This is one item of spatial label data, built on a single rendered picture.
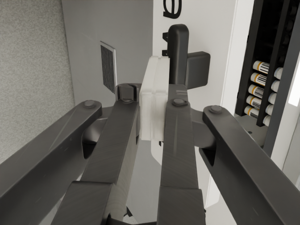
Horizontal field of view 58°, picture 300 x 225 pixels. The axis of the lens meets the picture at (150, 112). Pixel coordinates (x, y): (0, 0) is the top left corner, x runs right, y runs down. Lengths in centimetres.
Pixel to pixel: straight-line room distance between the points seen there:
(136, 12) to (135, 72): 11
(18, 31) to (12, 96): 24
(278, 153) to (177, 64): 16
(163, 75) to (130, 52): 39
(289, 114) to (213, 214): 19
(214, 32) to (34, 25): 92
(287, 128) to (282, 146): 2
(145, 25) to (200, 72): 28
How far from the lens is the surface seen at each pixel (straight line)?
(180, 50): 20
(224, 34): 21
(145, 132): 15
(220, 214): 40
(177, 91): 17
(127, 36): 55
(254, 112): 34
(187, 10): 25
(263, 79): 33
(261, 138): 37
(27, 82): 114
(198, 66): 22
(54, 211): 134
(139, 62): 52
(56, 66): 114
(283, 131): 30
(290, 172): 31
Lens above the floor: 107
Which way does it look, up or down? 50 degrees down
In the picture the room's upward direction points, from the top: 129 degrees clockwise
